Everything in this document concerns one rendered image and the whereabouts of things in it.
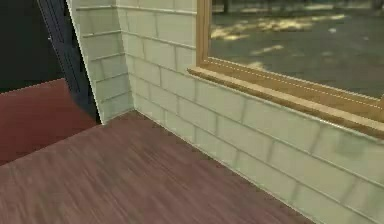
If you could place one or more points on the wooden framed window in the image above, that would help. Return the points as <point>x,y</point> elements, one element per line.
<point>286,90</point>

